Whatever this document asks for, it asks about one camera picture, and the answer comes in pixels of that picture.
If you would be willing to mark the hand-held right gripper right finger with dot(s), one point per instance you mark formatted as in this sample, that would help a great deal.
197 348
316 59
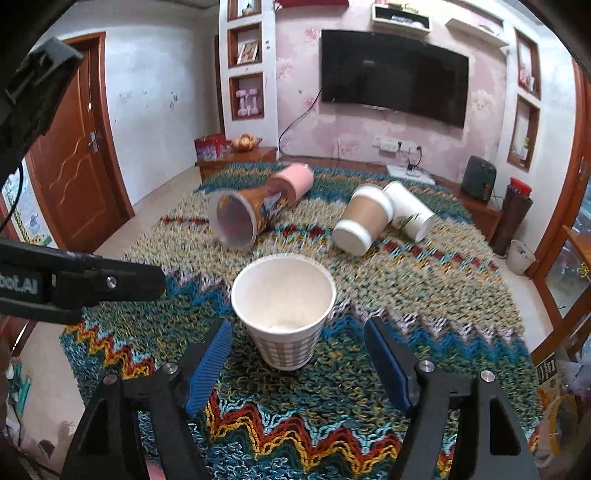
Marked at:
388 369

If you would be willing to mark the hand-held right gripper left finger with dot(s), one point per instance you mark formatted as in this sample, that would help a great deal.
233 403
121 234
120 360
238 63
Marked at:
210 369

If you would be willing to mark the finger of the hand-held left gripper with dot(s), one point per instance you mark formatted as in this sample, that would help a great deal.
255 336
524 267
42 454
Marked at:
37 87
115 281

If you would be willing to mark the checked white paper cup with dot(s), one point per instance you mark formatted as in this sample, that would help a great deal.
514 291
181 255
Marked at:
286 344

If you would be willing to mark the brown paper cup white lid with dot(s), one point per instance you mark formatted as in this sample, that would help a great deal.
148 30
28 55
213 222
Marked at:
364 214

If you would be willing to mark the brown printed paper cup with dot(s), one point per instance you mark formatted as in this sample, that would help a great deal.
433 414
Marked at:
258 205

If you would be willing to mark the white paper cup green print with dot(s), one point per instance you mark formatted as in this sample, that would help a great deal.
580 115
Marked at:
408 207

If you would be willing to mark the pink cup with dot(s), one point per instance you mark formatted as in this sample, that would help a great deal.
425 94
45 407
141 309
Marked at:
298 180

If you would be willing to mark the colourful knitted zigzag blanket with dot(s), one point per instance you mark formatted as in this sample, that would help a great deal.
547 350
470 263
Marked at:
415 295

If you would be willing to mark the brown wooden door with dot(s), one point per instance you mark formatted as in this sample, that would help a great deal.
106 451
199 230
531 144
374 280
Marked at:
74 166

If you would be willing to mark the red gift box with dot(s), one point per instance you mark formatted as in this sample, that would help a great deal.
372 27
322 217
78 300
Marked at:
211 148

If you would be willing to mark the white waste bin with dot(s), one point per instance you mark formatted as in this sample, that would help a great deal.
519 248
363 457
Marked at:
521 258

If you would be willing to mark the wooden television cabinet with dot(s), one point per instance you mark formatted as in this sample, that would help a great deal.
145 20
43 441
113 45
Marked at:
240 160

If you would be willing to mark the clear plastic bag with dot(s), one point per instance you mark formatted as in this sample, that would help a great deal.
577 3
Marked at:
568 415

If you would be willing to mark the fruit basket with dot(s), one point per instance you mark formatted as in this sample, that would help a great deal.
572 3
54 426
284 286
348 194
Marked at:
244 143

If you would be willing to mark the dark container red lid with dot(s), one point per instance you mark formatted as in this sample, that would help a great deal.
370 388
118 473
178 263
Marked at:
510 217

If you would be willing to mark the flat white box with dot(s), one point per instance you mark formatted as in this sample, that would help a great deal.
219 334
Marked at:
406 171

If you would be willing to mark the pink dumbbells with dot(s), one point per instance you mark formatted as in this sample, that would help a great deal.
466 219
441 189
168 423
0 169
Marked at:
247 102

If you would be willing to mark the dark grey appliance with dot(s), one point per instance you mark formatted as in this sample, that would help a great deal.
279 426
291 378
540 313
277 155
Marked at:
479 179

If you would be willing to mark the framed photo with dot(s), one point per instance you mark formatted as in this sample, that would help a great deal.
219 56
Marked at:
248 51

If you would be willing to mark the wooden glass display cabinet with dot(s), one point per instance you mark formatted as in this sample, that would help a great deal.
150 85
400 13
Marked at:
572 258

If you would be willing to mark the small potted plant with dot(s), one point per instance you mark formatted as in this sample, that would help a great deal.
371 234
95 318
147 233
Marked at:
525 147

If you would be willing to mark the black flat television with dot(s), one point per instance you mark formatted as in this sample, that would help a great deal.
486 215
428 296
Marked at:
392 76

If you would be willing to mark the wall poster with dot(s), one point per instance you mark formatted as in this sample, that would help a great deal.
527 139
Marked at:
32 226

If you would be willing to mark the white wall socket strip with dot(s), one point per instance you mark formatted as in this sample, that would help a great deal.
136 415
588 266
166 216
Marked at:
387 144

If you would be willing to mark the white wall niche shelf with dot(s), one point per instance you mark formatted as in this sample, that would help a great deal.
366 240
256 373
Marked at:
270 69

